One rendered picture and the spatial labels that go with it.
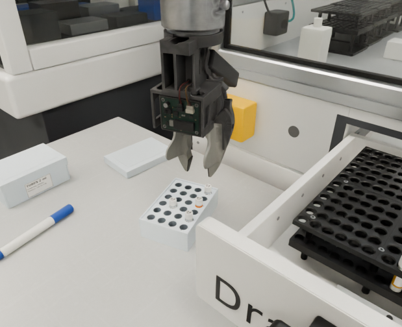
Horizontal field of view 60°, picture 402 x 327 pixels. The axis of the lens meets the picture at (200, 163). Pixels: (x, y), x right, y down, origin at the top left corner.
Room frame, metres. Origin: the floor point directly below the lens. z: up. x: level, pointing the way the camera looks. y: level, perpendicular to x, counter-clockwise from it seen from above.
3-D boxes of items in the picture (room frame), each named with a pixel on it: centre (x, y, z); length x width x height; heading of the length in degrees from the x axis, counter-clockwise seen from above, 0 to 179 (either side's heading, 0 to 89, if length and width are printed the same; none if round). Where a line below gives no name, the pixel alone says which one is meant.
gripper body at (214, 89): (0.43, 0.01, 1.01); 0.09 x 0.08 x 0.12; 156
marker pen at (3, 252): (0.42, 0.26, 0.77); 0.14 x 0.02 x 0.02; 147
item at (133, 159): (0.65, 0.13, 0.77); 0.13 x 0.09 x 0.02; 134
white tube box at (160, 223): (0.45, 0.03, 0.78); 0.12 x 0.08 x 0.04; 156
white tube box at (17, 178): (0.55, 0.33, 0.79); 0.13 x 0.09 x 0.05; 140
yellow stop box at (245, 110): (0.61, -0.06, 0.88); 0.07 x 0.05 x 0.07; 48
